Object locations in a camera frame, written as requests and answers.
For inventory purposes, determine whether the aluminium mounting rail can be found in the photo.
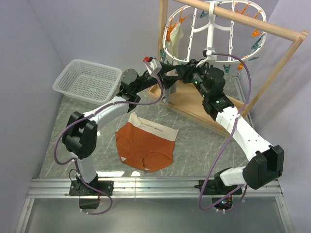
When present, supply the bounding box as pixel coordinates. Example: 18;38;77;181
27;176;284;199

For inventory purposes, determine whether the white oval clip hanger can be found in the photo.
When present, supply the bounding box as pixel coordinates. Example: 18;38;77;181
159;0;267;67

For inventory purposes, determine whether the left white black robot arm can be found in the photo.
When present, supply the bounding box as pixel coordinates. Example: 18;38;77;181
57;57;179;196

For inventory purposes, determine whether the white plastic perforated basket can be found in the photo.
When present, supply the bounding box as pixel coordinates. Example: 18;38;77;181
52;59;122;105

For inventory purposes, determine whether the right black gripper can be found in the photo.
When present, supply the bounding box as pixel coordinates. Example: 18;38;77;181
175;60;209;100

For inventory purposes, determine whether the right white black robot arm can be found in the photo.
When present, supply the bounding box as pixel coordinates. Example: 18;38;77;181
175;60;284;194

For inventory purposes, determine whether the grey underwear with white waistband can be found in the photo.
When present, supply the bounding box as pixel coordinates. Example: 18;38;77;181
162;83;177;105

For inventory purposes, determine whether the pale yellow hanging underwear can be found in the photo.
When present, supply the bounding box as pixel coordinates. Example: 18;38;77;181
168;22;184;58

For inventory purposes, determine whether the wooden clothes rack with tray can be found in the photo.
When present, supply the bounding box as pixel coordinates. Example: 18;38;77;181
158;0;309;136

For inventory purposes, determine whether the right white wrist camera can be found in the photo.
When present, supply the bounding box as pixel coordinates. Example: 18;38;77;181
203;48;217;61

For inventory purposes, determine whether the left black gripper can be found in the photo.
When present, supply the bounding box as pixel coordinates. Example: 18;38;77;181
134;62;179;94

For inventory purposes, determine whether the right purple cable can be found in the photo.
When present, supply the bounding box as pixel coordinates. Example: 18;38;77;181
198;52;251;211

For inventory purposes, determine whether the orange underwear with beige waistband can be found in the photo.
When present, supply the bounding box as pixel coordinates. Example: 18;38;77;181
115;113;179;172

